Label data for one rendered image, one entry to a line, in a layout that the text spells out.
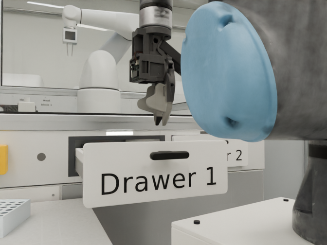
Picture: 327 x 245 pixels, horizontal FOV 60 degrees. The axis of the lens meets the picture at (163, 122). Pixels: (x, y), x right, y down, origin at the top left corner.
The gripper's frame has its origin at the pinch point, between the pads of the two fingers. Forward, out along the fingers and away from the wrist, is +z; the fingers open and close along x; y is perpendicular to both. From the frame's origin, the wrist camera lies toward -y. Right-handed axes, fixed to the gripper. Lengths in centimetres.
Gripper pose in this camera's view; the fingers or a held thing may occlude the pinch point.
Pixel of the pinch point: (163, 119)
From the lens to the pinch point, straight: 65.3
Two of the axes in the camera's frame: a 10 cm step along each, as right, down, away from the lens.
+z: -0.1, 10.0, 0.0
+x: 4.2, 0.0, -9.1
